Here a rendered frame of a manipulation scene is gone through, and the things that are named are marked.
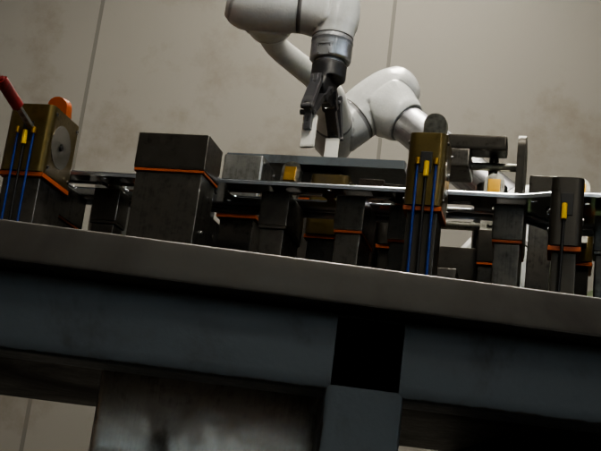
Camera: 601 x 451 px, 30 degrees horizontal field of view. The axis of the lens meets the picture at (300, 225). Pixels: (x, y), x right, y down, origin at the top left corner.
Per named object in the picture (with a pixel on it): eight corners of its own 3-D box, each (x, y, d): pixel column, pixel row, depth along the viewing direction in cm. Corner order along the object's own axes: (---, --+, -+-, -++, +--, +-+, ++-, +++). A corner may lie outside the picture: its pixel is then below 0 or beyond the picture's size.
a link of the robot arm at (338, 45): (305, 31, 239) (302, 56, 238) (345, 29, 236) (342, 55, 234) (320, 49, 247) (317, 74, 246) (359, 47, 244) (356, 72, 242)
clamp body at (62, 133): (-44, 315, 173) (1, 96, 182) (-3, 332, 186) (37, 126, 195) (6, 319, 171) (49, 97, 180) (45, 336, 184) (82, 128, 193)
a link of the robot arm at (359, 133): (300, 115, 287) (339, 86, 291) (300, 148, 304) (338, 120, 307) (333, 150, 283) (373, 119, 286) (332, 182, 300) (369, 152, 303)
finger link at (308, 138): (317, 115, 230) (317, 114, 229) (314, 148, 228) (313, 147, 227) (304, 115, 231) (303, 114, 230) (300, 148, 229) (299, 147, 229)
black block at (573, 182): (537, 370, 156) (550, 169, 163) (537, 380, 165) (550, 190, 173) (576, 373, 154) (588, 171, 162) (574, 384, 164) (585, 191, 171)
